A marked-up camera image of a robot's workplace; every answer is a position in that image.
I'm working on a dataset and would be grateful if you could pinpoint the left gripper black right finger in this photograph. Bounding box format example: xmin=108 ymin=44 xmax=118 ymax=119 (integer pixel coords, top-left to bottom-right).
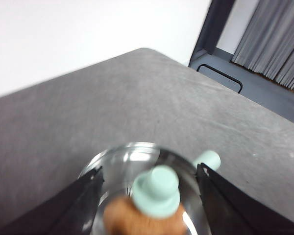
xmin=196 ymin=163 xmax=294 ymax=235

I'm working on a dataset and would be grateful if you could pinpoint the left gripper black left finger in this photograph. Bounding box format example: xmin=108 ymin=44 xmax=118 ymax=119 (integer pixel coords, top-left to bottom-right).
xmin=0 ymin=166 xmax=105 ymax=235

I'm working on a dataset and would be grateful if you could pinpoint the brown potato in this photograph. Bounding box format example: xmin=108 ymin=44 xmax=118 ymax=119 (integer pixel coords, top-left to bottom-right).
xmin=104 ymin=197 xmax=187 ymax=235

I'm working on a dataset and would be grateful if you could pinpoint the glass lid with mint knob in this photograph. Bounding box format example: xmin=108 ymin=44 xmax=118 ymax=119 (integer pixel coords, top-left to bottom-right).
xmin=78 ymin=141 xmax=211 ymax=235

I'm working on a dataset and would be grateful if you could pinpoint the mint green steamer pot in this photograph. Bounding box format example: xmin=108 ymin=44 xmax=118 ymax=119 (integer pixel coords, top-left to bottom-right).
xmin=78 ymin=141 xmax=221 ymax=235

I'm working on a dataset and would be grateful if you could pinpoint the grey pleated curtain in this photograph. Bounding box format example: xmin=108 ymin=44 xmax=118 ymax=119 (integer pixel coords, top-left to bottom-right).
xmin=231 ymin=0 xmax=294 ymax=95

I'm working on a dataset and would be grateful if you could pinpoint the dark grey metal frame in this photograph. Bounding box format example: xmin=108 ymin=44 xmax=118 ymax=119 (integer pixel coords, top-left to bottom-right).
xmin=188 ymin=0 xmax=294 ymax=128

